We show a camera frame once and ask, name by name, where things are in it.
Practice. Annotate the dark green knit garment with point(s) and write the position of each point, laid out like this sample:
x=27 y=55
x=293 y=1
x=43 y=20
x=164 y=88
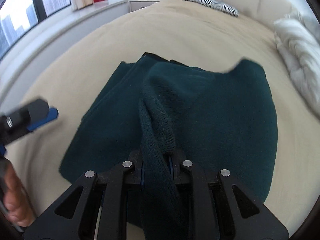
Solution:
x=219 y=120

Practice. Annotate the zebra striped pillow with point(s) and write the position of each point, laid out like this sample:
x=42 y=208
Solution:
x=217 y=5

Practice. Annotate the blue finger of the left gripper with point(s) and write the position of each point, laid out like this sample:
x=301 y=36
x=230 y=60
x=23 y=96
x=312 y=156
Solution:
x=51 y=116

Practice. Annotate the white bedside table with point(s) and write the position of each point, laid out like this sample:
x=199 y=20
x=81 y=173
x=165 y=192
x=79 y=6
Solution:
x=140 y=4

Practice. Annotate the white folded duvet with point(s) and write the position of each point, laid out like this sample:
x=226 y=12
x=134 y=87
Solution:
x=297 y=41

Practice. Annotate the beige bed sheet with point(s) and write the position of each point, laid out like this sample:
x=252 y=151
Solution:
x=193 y=35

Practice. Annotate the black framed window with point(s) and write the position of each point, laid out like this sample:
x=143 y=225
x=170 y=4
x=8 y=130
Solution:
x=19 y=16

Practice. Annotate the person's left hand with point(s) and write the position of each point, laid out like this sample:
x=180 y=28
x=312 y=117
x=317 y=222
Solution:
x=16 y=200

